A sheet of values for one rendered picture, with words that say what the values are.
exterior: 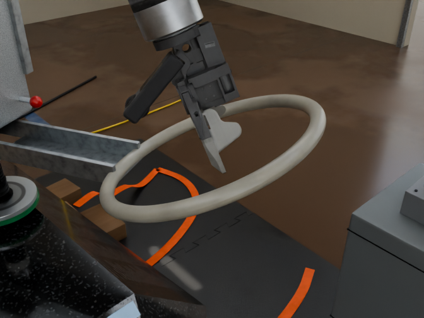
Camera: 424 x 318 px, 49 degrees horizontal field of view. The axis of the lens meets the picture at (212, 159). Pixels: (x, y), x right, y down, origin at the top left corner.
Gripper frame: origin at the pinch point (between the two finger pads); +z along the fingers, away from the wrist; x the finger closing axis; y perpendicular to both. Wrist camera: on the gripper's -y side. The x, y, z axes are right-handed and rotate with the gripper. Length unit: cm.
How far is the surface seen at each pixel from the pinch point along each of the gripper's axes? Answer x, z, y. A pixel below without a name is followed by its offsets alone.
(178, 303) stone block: 36, 49, -23
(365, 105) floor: 286, 121, 140
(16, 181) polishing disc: 69, 9, -56
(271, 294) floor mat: 104, 113, 3
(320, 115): 12.6, 5.3, 22.4
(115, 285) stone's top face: 30, 32, -33
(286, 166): 0.1, 6.4, 10.8
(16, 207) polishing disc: 55, 13, -54
